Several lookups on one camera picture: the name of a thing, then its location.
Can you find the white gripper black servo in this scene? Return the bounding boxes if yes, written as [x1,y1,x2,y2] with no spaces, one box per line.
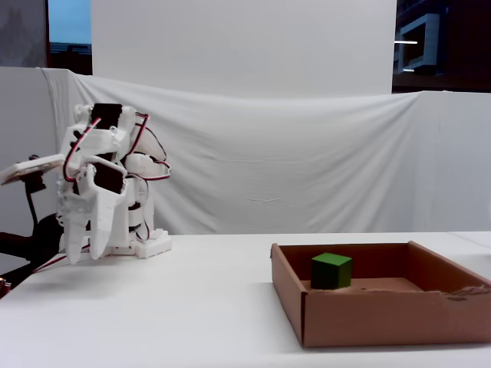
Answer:
[56,128,130,265]

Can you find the green cube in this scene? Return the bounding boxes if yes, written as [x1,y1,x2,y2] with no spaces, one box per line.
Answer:
[310,252,353,291]

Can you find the white robot arm with base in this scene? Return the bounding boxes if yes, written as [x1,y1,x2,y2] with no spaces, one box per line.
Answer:
[71,103,173,258]

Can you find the brown cardboard box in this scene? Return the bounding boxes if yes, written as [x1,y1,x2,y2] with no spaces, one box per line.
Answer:
[270,240,491,349]

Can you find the window with blue sky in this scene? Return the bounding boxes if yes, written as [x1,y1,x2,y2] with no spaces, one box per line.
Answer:
[48,0,93,76]

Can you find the white draped cloth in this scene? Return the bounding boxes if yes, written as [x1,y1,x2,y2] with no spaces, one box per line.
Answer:
[38,67,491,235]

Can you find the white backdrop board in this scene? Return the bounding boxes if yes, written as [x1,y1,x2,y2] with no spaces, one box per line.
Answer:
[91,0,398,99]

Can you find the dark window with building view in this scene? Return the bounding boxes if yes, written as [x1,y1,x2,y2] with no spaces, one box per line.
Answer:
[391,0,491,94]

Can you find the red white black base wire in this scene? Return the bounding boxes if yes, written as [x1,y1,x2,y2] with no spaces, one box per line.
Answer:
[32,255,70,274]

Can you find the thick black camera cable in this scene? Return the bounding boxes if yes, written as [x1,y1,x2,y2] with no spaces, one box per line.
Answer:
[25,183,41,231]

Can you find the red black arm servo wires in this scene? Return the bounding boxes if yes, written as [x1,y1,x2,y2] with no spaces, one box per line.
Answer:
[63,113,173,242]

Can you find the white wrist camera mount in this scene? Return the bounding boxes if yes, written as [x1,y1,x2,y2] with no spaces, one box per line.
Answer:
[0,153,66,195]

